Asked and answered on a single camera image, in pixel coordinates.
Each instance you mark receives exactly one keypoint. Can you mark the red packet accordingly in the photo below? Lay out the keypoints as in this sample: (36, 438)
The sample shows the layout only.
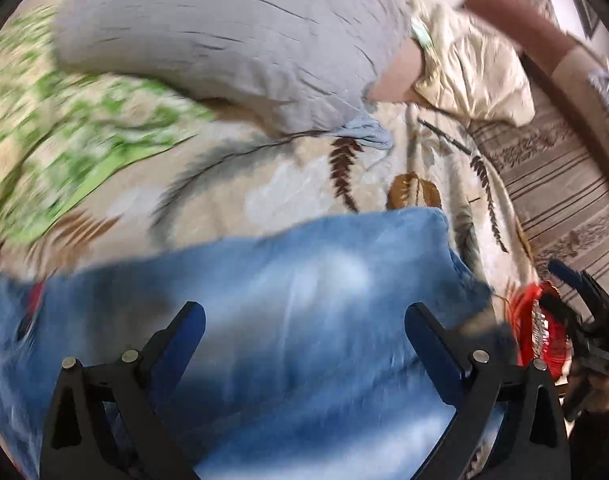
(532, 325)

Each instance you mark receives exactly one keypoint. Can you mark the cream satin pillow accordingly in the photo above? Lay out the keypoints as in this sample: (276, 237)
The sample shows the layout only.
(474, 70)

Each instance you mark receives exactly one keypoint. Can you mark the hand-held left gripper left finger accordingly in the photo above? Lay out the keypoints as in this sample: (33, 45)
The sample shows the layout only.
(188, 336)

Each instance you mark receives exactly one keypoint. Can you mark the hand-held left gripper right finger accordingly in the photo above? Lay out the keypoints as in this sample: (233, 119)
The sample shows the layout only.
(430, 341)

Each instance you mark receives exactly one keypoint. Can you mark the light blue cloth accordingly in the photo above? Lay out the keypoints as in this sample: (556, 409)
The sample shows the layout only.
(367, 132)

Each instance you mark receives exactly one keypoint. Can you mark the blue denim pants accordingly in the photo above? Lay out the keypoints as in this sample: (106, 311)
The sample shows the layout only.
(294, 310)

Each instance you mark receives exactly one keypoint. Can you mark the brown striped mattress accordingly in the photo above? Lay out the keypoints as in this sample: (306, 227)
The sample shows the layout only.
(559, 180)

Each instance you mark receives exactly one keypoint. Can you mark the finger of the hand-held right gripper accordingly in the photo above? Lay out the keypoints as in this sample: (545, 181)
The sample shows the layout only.
(564, 272)

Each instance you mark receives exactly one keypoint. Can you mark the grey pillow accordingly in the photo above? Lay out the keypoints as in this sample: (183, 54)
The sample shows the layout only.
(224, 35)

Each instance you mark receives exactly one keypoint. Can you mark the framed wall picture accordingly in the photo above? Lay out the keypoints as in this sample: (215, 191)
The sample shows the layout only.
(584, 7)

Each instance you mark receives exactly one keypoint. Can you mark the leaf print blanket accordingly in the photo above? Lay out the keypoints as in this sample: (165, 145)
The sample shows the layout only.
(284, 185)

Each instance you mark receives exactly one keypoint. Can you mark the green floral cloth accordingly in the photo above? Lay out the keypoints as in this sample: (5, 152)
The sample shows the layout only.
(59, 150)

